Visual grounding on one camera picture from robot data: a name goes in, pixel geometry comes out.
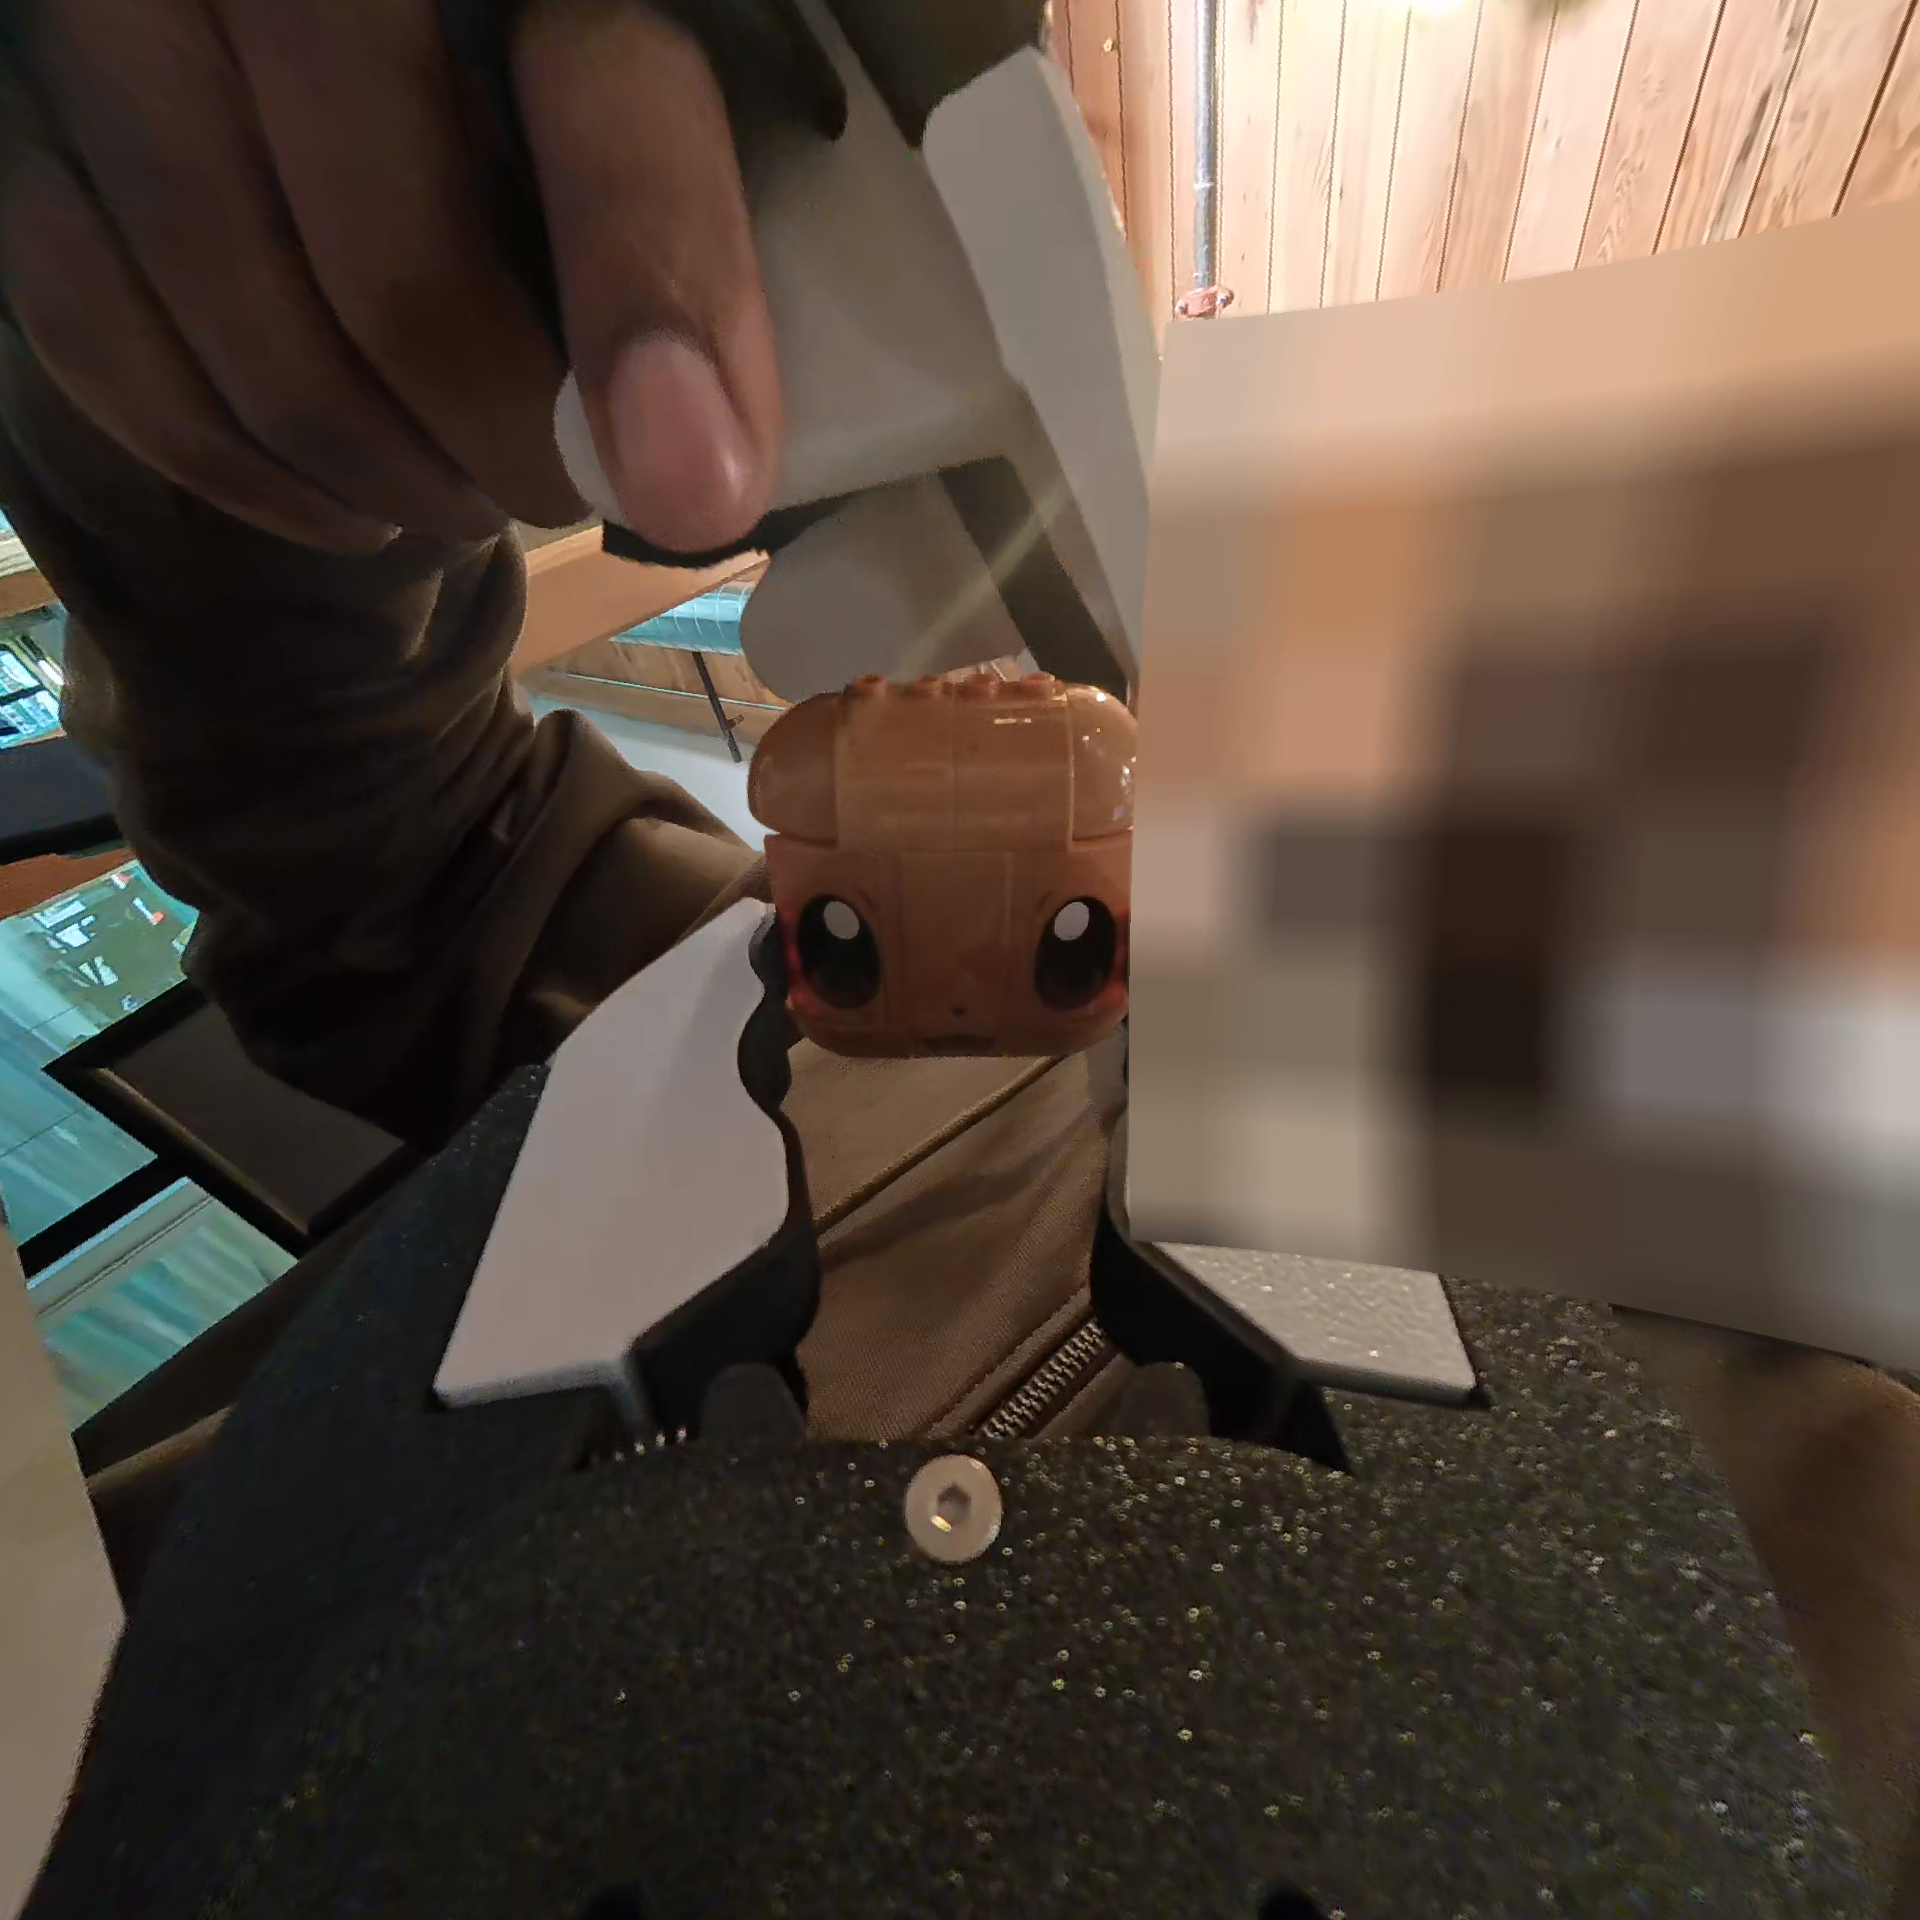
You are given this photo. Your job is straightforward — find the person's right forearm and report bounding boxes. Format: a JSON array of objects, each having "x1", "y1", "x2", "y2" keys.
[{"x1": 0, "y1": 283, "x2": 769, "y2": 1157}]

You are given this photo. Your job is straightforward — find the person's right hand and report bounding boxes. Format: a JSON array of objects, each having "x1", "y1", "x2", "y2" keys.
[{"x1": 0, "y1": 0, "x2": 787, "y2": 557}]

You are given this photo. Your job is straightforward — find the brown lego head with face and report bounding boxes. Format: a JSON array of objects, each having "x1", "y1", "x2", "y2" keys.
[{"x1": 746, "y1": 673, "x2": 1140, "y2": 1059}]

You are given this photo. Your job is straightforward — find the metal pipe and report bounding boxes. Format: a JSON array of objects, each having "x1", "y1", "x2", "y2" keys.
[{"x1": 1188, "y1": 0, "x2": 1231, "y2": 312}]

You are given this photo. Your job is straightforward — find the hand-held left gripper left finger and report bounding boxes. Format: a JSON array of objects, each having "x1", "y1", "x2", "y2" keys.
[{"x1": 434, "y1": 900, "x2": 822, "y2": 1408}]

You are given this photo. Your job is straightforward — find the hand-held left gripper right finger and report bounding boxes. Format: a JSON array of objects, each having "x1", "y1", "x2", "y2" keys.
[{"x1": 1092, "y1": 1049, "x2": 1481, "y2": 1403}]

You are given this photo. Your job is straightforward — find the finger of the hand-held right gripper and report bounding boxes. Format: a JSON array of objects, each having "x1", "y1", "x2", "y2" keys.
[
  {"x1": 918, "y1": 44, "x2": 1170, "y2": 696},
  {"x1": 742, "y1": 481, "x2": 1005, "y2": 709}
]

